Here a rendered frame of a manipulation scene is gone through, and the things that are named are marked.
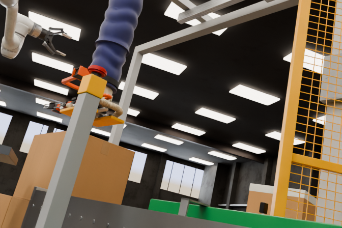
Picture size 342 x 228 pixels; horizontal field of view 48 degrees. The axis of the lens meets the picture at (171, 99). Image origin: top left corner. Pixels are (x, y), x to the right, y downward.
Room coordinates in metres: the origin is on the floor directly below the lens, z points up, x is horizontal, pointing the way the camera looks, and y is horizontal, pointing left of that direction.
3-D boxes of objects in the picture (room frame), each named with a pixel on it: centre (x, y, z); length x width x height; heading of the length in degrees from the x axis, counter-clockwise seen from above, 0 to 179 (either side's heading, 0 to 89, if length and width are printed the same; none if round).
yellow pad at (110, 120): (2.42, 0.39, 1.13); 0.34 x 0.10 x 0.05; 36
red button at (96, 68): (1.31, 0.28, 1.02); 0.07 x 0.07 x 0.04
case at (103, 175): (2.37, 0.47, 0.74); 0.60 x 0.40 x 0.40; 36
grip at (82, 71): (1.97, 0.50, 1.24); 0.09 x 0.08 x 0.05; 126
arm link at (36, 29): (2.31, 0.97, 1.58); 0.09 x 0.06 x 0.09; 36
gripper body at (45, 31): (2.35, 0.91, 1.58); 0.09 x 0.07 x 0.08; 126
